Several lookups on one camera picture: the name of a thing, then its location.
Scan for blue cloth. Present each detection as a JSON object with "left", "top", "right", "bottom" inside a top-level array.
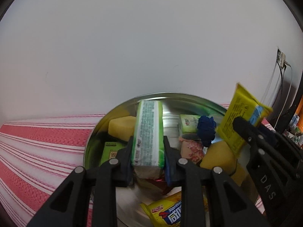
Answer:
[{"left": 197, "top": 116, "right": 217, "bottom": 148}]

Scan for yellow sponge green backing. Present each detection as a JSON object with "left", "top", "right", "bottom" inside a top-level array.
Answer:
[{"left": 108, "top": 116, "right": 136, "bottom": 142}]

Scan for large green tissue pack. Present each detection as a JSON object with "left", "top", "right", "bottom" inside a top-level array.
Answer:
[{"left": 179, "top": 114, "right": 200, "bottom": 134}]

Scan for small green tissue pack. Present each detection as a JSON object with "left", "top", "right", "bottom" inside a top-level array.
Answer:
[{"left": 131, "top": 100, "right": 165, "bottom": 179}]

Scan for orange yellow snack packet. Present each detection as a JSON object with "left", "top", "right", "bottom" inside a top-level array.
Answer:
[{"left": 99, "top": 142, "right": 126, "bottom": 166}]

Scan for cluttered items on shelf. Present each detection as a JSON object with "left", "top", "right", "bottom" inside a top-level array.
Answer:
[{"left": 286, "top": 114, "right": 302, "bottom": 147}]

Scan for round metal cookie tin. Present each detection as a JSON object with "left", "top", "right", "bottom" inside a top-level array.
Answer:
[{"left": 84, "top": 93, "right": 267, "bottom": 226}]

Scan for white power cable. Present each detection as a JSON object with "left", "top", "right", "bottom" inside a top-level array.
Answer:
[{"left": 273, "top": 64, "right": 293, "bottom": 129}]

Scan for pink blossom snack packet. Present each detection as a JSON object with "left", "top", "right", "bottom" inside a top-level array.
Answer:
[{"left": 179, "top": 137, "right": 204, "bottom": 164}]

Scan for black power cable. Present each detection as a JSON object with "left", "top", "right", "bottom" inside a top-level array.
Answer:
[{"left": 271, "top": 64, "right": 286, "bottom": 109}]

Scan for pink striped bed cover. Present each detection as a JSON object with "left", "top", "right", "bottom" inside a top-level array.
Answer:
[{"left": 0, "top": 102, "right": 275, "bottom": 227}]

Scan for wall power outlet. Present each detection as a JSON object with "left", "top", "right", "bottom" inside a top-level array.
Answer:
[{"left": 276, "top": 49, "right": 289, "bottom": 68}]

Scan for red snack packet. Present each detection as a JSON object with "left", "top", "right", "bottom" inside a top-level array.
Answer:
[{"left": 140, "top": 179, "right": 173, "bottom": 195}]

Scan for yellow blue cracker packet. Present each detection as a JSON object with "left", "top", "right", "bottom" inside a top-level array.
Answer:
[{"left": 140, "top": 191, "right": 182, "bottom": 227}]

